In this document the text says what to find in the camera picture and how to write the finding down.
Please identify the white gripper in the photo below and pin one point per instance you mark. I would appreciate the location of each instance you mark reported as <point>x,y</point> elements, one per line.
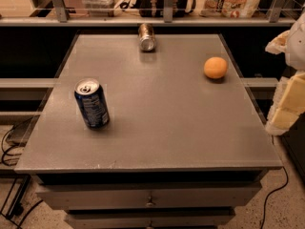
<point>295,50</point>

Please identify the orange fruit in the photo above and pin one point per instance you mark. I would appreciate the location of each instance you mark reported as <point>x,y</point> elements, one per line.
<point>215,67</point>

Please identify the orange soda can lying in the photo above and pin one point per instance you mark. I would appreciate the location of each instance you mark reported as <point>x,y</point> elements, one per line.
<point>147,41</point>

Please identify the blue soda can upright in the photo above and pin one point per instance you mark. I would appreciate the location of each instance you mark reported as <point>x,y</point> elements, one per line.
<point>92,104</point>

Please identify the colourful snack bag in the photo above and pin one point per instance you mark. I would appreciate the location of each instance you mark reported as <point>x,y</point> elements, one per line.
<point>229,8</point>

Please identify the grey drawer cabinet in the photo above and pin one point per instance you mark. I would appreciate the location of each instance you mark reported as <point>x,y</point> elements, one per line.
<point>169,124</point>

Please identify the dark bag on shelf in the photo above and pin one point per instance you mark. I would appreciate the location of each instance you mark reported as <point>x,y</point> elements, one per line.
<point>155,8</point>

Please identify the lower drawer with knob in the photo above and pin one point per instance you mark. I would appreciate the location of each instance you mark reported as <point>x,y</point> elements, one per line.
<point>150,219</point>

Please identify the drawer with knob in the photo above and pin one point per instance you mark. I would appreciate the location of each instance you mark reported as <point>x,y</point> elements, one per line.
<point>150,219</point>
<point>150,196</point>

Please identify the upper drawer with knob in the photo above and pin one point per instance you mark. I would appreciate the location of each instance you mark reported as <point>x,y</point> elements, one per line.
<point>150,196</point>

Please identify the metal shelf rail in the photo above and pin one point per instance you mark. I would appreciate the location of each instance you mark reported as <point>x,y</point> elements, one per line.
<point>129,13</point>

